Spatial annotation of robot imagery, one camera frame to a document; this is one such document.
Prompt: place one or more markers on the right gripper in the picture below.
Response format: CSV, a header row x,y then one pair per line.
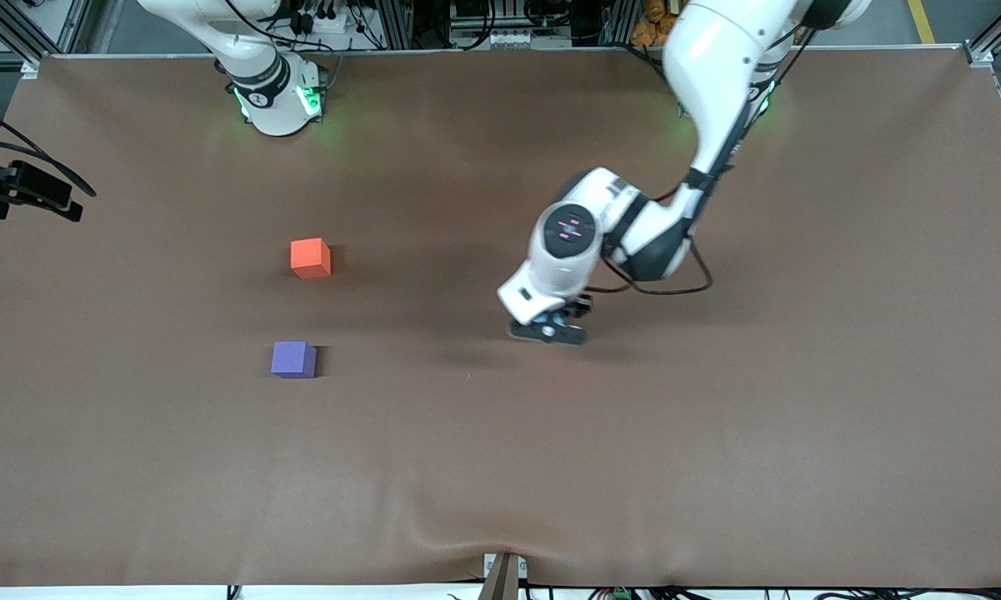
x,y
18,184

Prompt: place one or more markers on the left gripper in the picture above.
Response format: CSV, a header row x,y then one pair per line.
x,y
580,307

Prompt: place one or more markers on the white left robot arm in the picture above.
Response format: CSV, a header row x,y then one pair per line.
x,y
717,58

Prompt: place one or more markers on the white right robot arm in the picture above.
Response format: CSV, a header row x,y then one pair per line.
x,y
275,108

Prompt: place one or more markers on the orange foam block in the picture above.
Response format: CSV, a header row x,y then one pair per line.
x,y
310,257

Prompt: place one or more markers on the purple foam block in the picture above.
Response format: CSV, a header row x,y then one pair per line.
x,y
292,359

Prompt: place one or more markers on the brown table cloth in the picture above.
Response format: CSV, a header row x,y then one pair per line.
x,y
500,433

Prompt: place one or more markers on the green terminal connector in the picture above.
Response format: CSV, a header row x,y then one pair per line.
x,y
619,594

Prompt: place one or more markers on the orange packaged goods pile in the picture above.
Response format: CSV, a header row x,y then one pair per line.
x,y
650,25

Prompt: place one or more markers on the white power strip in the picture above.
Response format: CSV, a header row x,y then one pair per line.
x,y
329,18

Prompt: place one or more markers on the aluminium frame profile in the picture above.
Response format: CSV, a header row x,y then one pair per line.
x,y
1000,50
17,29

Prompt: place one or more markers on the brown camera mount post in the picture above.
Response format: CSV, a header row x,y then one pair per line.
x,y
503,579

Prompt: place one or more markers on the white rail mounted device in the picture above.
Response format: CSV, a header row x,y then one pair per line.
x,y
508,37

